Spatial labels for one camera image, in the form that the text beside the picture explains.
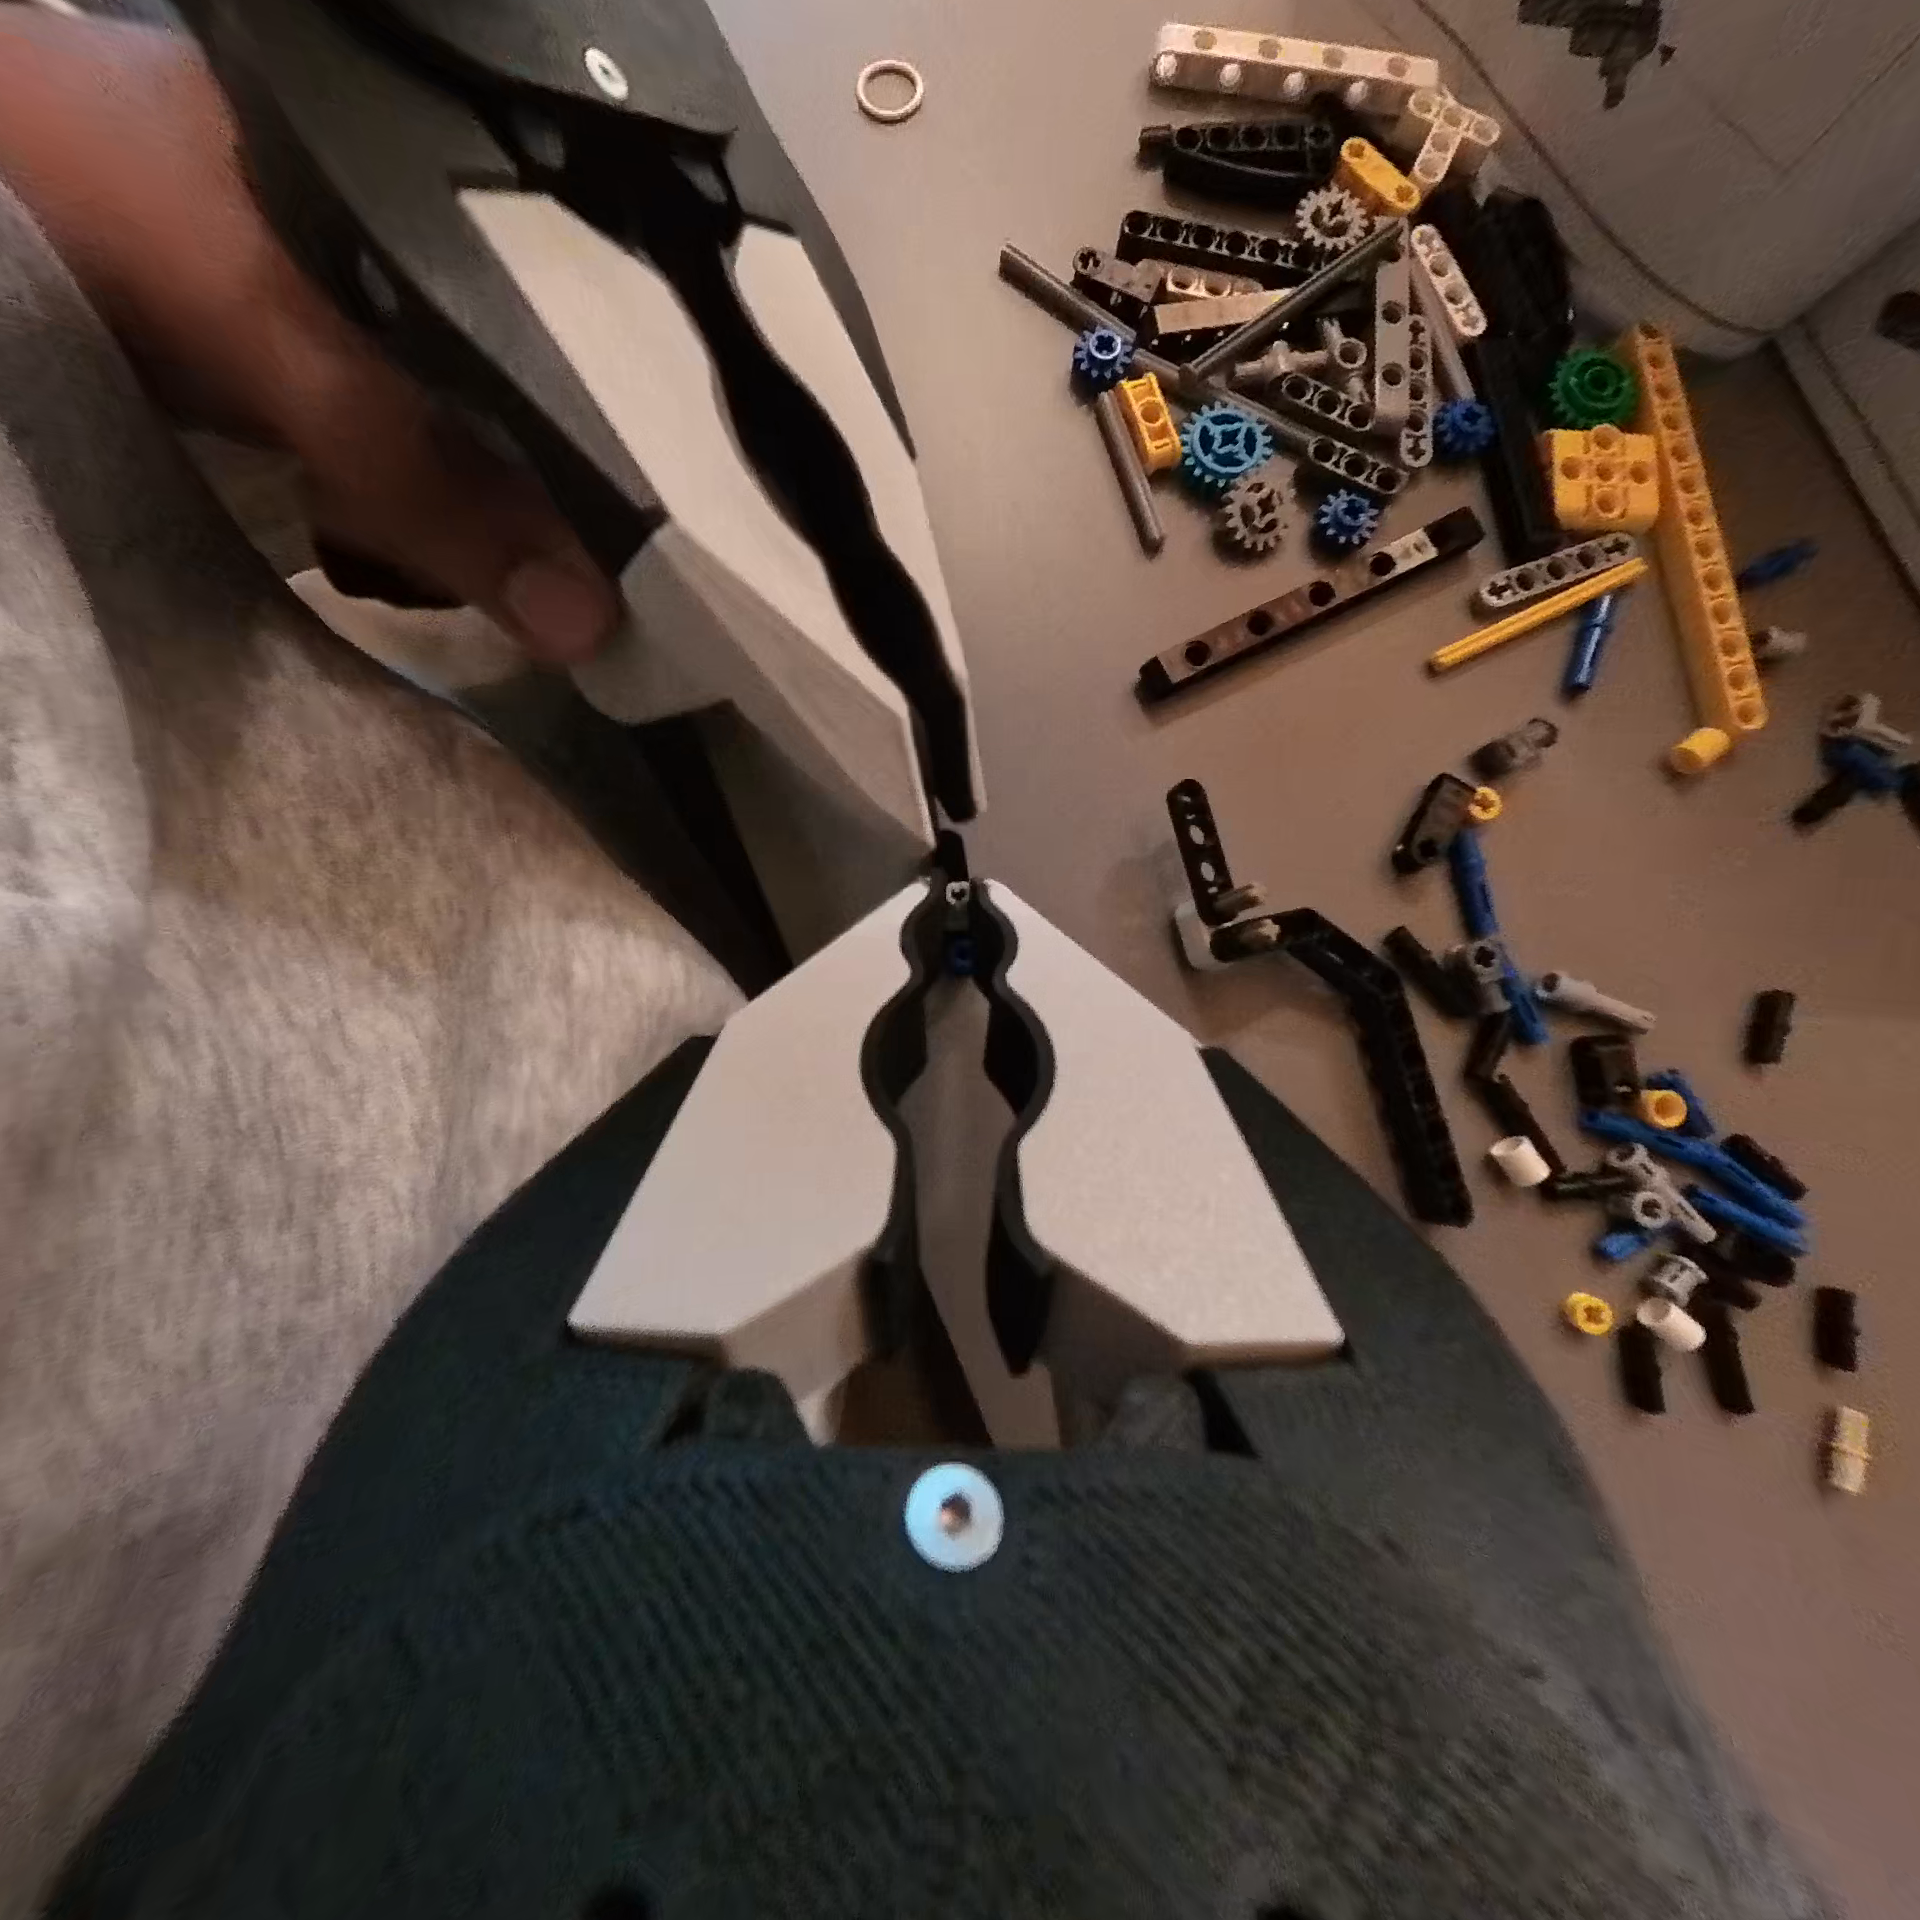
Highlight long yellow lego beam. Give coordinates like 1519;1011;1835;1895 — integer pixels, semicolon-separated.
1626;321;1774;738

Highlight small yellow lego connector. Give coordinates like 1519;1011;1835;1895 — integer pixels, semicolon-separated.
1332;136;1425;222

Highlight large blue lego gear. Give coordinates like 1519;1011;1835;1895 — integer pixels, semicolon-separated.
1177;402;1281;498

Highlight long blue lego pin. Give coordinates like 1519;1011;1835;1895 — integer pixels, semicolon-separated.
1560;588;1632;703

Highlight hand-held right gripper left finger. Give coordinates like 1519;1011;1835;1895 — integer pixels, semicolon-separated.
566;881;955;1446

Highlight person's grey sweatpants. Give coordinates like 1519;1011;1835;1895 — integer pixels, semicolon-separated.
0;181;753;1920

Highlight yellow lego block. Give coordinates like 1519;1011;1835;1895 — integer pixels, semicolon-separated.
1543;423;1666;540

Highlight light grey lego liftarm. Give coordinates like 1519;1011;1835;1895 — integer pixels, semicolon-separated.
1370;253;1436;469

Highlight person's left hand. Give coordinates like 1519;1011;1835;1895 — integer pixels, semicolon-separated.
0;13;630;666

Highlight dark grey lego beam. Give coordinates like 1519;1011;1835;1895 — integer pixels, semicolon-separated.
1273;373;1416;501

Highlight white thin lego liftarm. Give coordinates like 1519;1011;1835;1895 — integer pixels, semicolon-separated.
1409;222;1489;342

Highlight white angled lego beam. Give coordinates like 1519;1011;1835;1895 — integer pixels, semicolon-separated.
1409;88;1505;193

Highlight grey blue black lego cluster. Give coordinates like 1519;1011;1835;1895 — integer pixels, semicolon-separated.
1790;691;1920;832

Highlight long dark grey lego axle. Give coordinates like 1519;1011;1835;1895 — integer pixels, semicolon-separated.
998;246;1248;402
1190;216;1414;387

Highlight pile of small lego pins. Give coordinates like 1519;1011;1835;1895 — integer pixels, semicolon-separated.
1383;773;1872;1422

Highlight grey thin lego liftarm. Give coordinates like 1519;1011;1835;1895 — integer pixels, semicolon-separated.
1470;528;1646;619

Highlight black bent lego assembly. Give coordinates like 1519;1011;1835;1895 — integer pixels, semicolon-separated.
1162;777;1477;1231

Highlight long black lego beam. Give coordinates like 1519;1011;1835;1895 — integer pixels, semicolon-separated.
1135;504;1489;709

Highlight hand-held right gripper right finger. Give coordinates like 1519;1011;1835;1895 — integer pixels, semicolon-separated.
973;881;1349;1446

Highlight green lego gear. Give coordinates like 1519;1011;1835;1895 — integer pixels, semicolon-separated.
1549;346;1639;429

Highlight yellow lego axle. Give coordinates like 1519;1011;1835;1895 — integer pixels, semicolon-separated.
1427;557;1655;674

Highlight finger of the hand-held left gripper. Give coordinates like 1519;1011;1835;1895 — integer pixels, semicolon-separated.
732;222;990;826
456;186;943;876

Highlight wide black lego beam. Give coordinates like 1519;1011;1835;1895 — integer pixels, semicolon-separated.
1461;186;1578;567

